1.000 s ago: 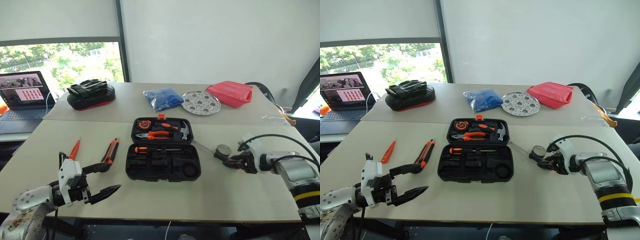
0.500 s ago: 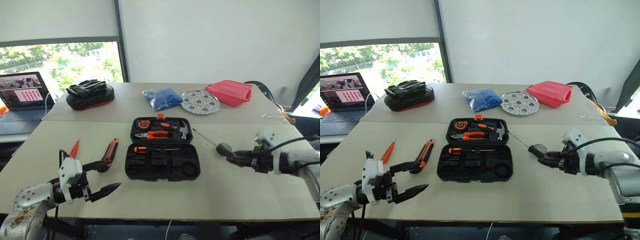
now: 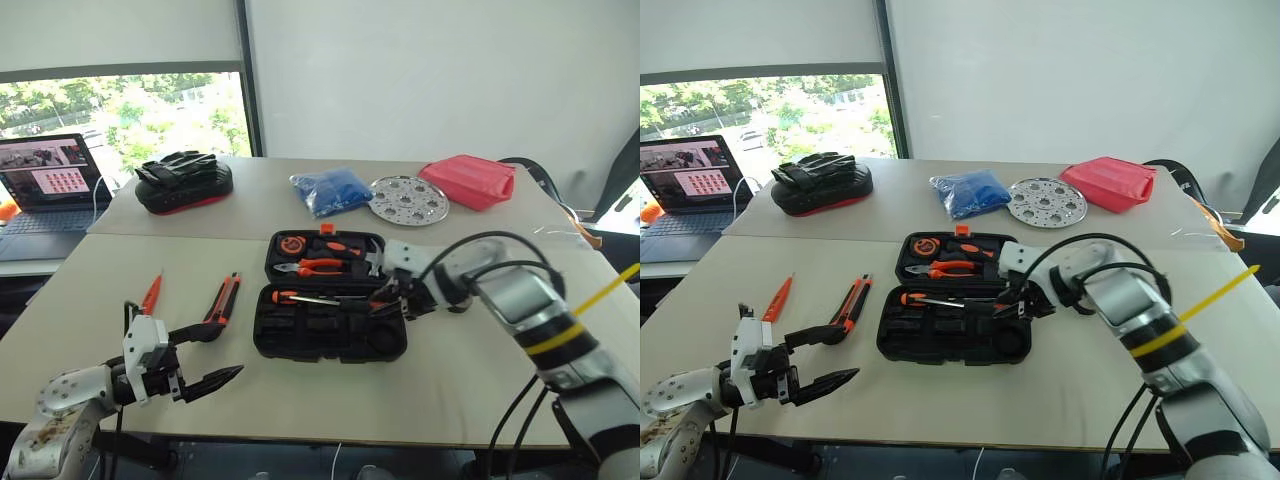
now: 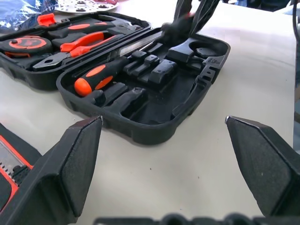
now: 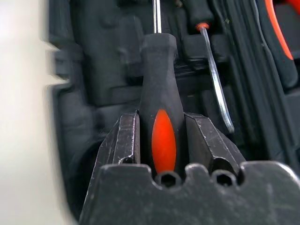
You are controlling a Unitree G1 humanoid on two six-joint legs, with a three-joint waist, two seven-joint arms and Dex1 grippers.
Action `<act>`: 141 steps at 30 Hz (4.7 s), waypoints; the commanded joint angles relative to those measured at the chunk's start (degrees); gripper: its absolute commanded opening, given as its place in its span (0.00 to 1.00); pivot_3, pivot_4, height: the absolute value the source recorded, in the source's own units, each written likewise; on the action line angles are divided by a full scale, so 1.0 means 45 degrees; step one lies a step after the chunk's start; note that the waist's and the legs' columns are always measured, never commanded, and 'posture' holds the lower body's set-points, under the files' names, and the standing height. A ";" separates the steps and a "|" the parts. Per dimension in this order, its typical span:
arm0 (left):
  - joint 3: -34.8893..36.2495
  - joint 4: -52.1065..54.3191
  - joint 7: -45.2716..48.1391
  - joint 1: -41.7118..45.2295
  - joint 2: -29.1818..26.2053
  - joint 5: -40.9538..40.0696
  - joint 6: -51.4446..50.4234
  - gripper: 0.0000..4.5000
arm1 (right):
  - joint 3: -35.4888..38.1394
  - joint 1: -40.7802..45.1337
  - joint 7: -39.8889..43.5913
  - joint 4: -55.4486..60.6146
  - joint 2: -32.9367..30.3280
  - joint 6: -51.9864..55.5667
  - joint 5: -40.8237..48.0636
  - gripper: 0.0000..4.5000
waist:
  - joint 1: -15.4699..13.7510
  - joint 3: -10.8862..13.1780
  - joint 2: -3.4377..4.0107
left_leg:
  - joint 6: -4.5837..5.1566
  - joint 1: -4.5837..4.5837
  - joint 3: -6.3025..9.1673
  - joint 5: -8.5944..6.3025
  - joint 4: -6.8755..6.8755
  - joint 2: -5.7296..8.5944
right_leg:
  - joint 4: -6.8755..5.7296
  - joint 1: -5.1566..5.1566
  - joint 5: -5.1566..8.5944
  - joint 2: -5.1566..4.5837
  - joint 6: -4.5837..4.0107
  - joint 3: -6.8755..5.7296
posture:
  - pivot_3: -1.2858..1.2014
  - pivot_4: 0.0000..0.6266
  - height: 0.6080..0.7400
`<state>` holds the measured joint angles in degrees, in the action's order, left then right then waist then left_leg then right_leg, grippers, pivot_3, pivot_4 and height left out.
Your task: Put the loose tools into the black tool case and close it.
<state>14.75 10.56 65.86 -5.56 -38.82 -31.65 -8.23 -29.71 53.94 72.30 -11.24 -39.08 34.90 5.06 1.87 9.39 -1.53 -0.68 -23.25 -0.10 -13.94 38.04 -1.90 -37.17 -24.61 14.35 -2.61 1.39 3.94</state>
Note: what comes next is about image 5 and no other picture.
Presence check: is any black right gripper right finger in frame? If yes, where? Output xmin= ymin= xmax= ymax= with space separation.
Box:
xmin=184 ymin=112 xmax=247 ymax=177

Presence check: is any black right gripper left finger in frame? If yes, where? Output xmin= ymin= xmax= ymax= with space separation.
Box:
xmin=93 ymin=109 xmax=142 ymax=179

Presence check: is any black orange handled screwdriver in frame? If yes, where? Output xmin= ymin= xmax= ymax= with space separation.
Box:
xmin=139 ymin=0 xmax=186 ymax=175

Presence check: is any black plastic tool case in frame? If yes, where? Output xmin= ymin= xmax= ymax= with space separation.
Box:
xmin=43 ymin=0 xmax=300 ymax=225

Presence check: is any small black handled screwdriver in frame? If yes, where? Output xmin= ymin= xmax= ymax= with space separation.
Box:
xmin=185 ymin=0 xmax=235 ymax=135

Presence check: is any orange black handled tool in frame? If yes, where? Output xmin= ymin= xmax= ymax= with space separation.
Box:
xmin=264 ymin=0 xmax=300 ymax=60

